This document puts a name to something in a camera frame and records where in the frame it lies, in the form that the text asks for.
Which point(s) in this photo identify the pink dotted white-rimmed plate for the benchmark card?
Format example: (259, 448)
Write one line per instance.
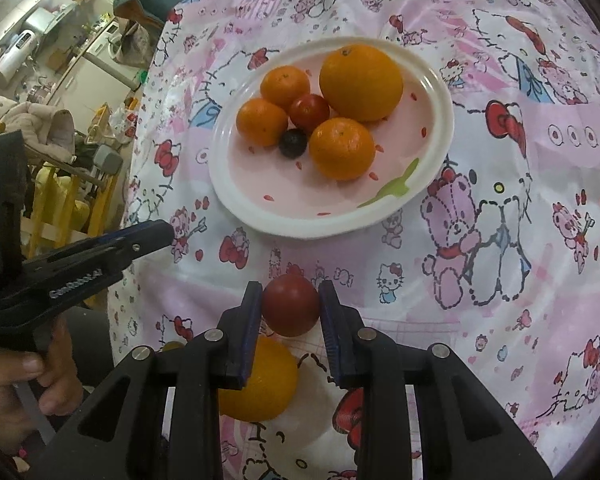
(260, 195)

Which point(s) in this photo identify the pink cartoon printed bedsheet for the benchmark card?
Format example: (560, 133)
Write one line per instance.
(480, 310)

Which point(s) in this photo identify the red cherry tomato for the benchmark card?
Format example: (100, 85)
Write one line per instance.
(291, 307)
(309, 112)

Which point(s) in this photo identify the grey stool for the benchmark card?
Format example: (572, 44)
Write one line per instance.
(106, 161)

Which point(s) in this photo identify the large orange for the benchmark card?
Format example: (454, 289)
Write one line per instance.
(361, 82)

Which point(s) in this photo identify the medium tangerine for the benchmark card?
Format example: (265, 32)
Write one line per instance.
(341, 149)

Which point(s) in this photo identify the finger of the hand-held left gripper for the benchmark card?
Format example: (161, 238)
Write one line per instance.
(145, 249)
(140, 231)

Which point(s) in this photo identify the yellowish orange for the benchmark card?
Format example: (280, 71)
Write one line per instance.
(265, 390)

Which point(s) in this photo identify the dark purple grape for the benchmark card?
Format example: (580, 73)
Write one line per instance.
(293, 142)

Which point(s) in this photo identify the small tangerine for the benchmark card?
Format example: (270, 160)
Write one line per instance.
(261, 121)
(284, 86)

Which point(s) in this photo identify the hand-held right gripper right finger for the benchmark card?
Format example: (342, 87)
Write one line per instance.
(336, 340)

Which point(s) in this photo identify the white water heater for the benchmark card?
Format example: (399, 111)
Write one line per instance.
(17, 49)

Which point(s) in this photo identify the person's left hand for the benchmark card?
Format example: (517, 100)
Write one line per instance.
(10, 390)

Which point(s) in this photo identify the beige jacket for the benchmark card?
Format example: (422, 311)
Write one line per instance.
(37, 125)

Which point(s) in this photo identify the blue upholstered chair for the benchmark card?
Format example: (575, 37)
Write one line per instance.
(140, 5)

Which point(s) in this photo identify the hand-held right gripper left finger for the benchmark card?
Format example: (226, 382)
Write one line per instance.
(245, 340)

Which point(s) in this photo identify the yellow wooden rack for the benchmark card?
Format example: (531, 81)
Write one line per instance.
(62, 205)

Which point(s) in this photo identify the white washing machine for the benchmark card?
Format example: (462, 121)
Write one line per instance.
(116, 45)

